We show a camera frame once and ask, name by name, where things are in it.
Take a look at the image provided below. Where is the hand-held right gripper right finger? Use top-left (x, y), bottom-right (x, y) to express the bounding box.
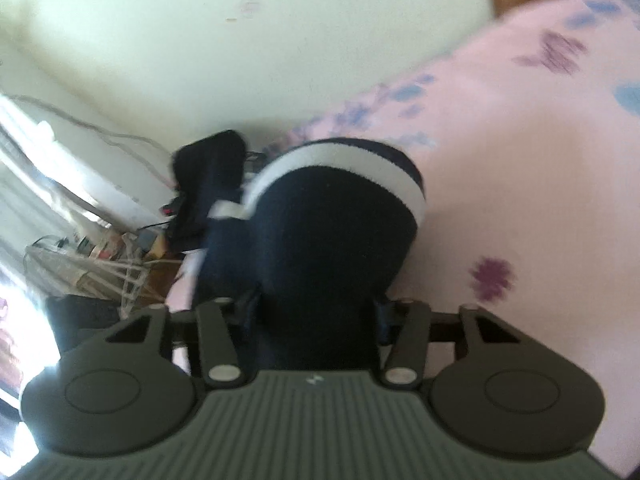
top-left (376, 299), bottom-right (522, 391)

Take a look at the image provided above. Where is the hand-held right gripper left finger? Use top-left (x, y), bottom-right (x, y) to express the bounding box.
top-left (104, 285), bottom-right (262, 389)

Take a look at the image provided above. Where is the green black white striped sweater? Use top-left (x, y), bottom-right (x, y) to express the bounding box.
top-left (177, 137), bottom-right (429, 372)

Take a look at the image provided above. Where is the black folded cloth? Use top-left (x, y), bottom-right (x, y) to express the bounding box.
top-left (167, 129), bottom-right (248, 253)

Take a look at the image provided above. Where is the pink tree print bedsheet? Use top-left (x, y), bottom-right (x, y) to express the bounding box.
top-left (166, 0), bottom-right (640, 480)

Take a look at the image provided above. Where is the white wire rack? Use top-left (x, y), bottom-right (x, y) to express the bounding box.
top-left (22, 232), bottom-right (166, 318)

